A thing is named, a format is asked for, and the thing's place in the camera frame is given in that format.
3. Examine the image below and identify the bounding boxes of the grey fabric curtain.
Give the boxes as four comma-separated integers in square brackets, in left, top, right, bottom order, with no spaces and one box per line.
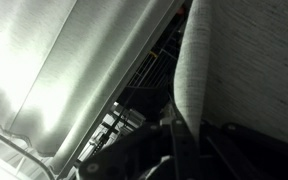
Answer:
[174,0,288,143]

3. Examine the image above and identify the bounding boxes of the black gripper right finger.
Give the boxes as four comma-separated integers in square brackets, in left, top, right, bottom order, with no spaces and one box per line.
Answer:
[200,121,288,180]

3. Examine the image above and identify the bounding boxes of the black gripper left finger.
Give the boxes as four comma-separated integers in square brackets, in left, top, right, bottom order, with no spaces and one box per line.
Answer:
[77,121,184,180]

